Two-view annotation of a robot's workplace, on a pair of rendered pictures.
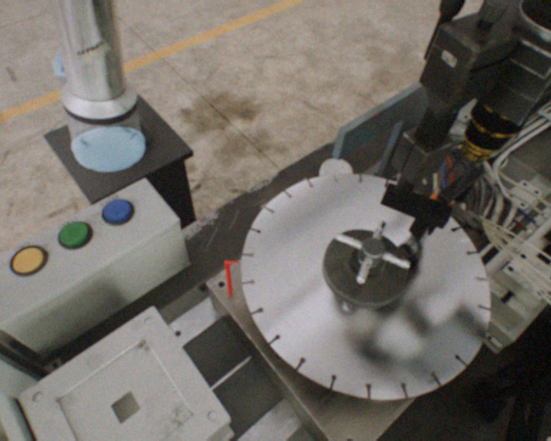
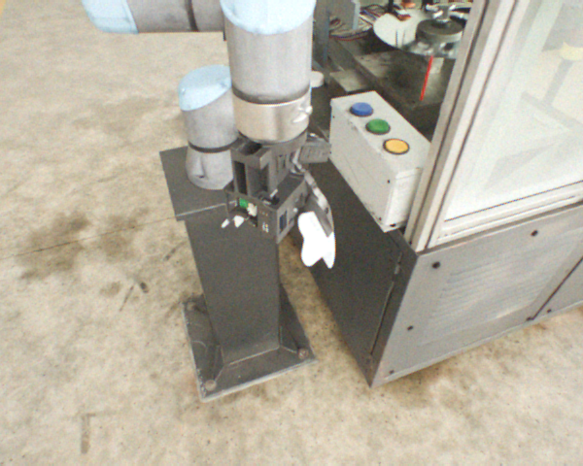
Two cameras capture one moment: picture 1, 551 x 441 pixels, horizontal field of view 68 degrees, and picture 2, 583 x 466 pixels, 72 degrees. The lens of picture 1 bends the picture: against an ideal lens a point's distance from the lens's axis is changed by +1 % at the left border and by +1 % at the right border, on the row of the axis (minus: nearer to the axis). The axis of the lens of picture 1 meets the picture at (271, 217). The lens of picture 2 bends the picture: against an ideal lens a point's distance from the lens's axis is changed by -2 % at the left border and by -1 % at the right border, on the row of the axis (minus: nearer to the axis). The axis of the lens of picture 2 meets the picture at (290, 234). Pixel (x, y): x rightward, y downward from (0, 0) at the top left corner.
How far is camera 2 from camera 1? 1.04 m
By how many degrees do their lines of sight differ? 42
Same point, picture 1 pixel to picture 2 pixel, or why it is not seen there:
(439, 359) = not seen: hidden behind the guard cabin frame
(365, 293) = (457, 29)
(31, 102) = not seen: outside the picture
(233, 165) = (136, 250)
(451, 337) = not seen: hidden behind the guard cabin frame
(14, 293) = (423, 152)
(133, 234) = (382, 107)
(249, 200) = (319, 116)
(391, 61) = (101, 117)
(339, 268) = (442, 31)
